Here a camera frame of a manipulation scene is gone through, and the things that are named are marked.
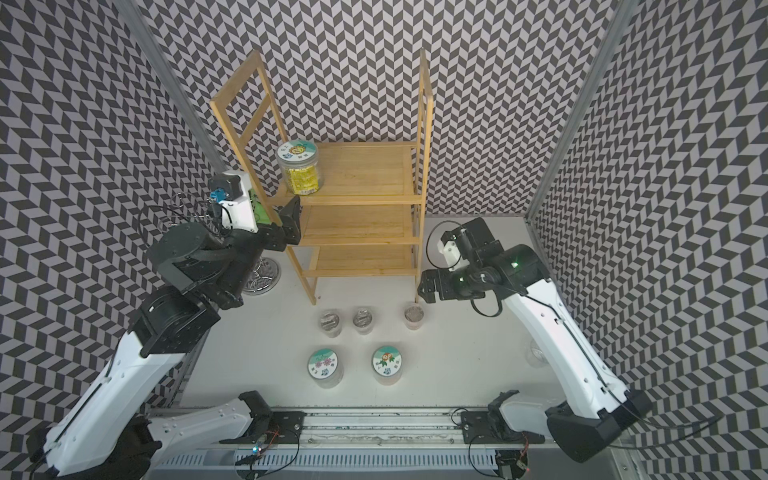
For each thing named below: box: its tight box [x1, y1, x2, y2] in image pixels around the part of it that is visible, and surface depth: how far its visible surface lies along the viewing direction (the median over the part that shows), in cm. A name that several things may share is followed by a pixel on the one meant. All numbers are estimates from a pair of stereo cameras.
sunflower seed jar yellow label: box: [276, 140, 321, 196], surface depth 60 cm
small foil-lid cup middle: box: [353, 308, 373, 335], surface depth 87 cm
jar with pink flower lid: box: [307, 348, 344, 389], surface depth 77 cm
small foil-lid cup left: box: [320, 312, 342, 338], surface depth 86 cm
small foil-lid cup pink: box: [404, 305, 424, 331], surface depth 88 cm
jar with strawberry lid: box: [372, 345, 402, 386], surface depth 77 cm
